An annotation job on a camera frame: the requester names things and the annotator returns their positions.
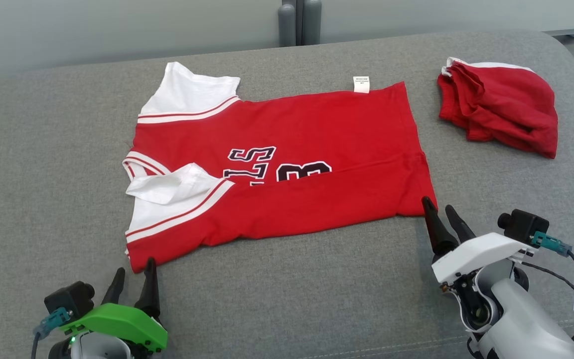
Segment teal camera connector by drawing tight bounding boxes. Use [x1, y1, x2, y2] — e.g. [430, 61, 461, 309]
[531, 231, 573, 258]
[32, 307, 71, 340]

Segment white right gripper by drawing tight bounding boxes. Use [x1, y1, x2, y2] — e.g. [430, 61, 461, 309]
[421, 196, 537, 287]

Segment teal left camera connector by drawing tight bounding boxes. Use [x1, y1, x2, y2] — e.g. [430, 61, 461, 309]
[32, 307, 71, 340]

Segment red and white jersey shirt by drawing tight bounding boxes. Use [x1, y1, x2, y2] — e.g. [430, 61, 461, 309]
[121, 61, 438, 274]

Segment grey metal partition post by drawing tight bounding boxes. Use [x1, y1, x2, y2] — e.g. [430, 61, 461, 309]
[278, 0, 323, 47]

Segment teal right camera connector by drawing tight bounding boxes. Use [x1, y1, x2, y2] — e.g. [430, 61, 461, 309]
[531, 231, 573, 258]

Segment red shorts with white stripe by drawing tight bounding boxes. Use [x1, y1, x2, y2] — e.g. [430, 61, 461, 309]
[436, 57, 560, 160]

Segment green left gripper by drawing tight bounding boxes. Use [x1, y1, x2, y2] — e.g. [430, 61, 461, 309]
[59, 257, 168, 353]

